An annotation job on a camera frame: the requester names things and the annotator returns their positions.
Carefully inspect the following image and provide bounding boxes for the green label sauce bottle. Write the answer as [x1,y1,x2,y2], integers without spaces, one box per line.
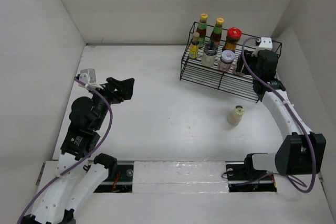
[209,17,224,47]
[196,13,208,49]

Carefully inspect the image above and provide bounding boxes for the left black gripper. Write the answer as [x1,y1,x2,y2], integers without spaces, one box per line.
[89,77,134,129]

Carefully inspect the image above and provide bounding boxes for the black wire rack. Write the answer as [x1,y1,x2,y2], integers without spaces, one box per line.
[180,22,286,102]

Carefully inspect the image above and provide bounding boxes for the red lid dark sauce jar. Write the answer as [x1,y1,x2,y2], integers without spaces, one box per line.
[223,27,242,52]

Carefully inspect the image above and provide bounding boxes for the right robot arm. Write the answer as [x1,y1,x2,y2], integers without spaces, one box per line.
[237,50,326,175]

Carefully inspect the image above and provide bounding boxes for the black cap spice shaker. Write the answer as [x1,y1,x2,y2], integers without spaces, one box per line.
[201,41,218,67]

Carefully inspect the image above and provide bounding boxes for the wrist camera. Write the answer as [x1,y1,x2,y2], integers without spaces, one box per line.
[78,68,97,86]
[252,37,273,57]

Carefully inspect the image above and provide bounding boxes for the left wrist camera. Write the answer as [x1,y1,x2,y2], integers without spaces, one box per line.
[78,68,97,86]

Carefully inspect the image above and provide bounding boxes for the small yellow label bottle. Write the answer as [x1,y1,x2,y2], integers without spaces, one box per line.
[188,32,200,59]

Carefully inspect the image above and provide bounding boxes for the white lid glass jar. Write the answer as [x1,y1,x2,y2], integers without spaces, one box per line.
[217,50,235,72]

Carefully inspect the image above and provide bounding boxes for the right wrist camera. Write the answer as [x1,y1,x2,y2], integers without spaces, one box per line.
[252,37,273,57]

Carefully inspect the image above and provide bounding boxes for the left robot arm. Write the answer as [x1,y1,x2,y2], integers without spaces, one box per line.
[17,73,135,223]

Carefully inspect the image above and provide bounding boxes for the yellow cap spice jar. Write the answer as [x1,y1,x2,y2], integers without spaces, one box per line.
[227,105,245,126]

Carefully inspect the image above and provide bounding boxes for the pink cap spice jar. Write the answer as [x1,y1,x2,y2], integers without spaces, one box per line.
[233,63,245,77]

